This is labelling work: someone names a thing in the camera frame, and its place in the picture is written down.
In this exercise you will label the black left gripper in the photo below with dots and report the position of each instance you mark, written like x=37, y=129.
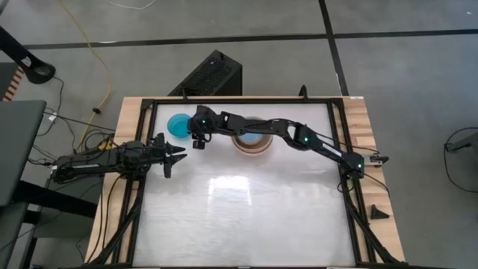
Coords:
x=158, y=152

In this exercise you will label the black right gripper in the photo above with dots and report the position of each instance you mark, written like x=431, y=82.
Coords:
x=205, y=125

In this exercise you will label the teal bowl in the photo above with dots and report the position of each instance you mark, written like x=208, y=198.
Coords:
x=177, y=127

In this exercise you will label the large cream bowl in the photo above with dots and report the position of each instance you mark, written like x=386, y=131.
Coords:
x=232, y=143

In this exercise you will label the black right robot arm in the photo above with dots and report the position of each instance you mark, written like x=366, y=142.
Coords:
x=284, y=129

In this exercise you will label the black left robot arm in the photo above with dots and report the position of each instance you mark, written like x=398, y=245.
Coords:
x=93, y=163

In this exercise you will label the black perforated box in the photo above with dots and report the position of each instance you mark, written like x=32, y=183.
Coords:
x=213, y=76

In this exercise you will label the white table sheet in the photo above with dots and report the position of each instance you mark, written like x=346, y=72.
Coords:
x=242, y=224

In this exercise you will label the black clamp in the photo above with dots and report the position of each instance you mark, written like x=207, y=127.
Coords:
x=303, y=91

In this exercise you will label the black desk crossbar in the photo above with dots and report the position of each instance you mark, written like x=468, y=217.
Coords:
x=56, y=200

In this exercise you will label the grey desk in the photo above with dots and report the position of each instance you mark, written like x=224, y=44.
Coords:
x=18, y=149

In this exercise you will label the wooden slatted panel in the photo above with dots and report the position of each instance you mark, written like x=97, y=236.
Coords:
x=14, y=85

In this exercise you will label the black stand with white label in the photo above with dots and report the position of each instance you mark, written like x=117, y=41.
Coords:
x=26, y=61

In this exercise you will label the grey chair leg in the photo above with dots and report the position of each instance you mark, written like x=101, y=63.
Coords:
x=465, y=142

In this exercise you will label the black metal table frame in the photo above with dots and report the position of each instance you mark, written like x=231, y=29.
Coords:
x=242, y=101

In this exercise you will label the grey arm base mount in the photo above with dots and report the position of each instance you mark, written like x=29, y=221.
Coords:
x=377, y=159

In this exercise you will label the black triangular bracket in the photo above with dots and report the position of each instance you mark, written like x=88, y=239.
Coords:
x=378, y=213

